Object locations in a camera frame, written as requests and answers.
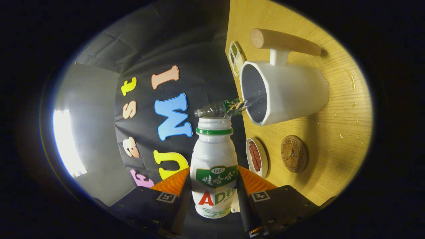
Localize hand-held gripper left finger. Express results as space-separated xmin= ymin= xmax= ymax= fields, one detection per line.
xmin=112 ymin=167 xmax=192 ymax=237

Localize clear plastic water bottle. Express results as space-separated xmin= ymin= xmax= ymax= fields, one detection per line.
xmin=194 ymin=98 xmax=248 ymax=119

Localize round grey plate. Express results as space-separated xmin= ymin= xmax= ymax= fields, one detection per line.
xmin=246 ymin=138 xmax=269 ymax=178

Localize ceiling light panel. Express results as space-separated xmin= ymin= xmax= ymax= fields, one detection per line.
xmin=53 ymin=110 xmax=87 ymax=177

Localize white juice bottle green label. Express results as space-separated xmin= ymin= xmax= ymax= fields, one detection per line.
xmin=190 ymin=117 xmax=239 ymax=219

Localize red meat slices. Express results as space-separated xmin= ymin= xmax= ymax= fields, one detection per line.
xmin=249 ymin=141 xmax=262 ymax=172

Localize white cup wooden handle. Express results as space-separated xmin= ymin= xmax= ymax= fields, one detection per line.
xmin=240 ymin=28 xmax=330 ymax=126

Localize round cork coaster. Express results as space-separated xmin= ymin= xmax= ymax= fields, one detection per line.
xmin=281 ymin=135 xmax=308 ymax=173

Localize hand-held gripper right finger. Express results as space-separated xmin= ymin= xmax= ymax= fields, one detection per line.
xmin=237 ymin=165 xmax=321 ymax=238

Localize wooden table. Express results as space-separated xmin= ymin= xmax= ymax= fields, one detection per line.
xmin=225 ymin=0 xmax=373 ymax=206

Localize black backdrop cloth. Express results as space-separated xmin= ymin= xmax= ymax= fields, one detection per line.
xmin=75 ymin=0 xmax=253 ymax=239

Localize white divided bean tray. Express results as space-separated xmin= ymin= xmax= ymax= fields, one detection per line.
xmin=228 ymin=41 xmax=246 ymax=77

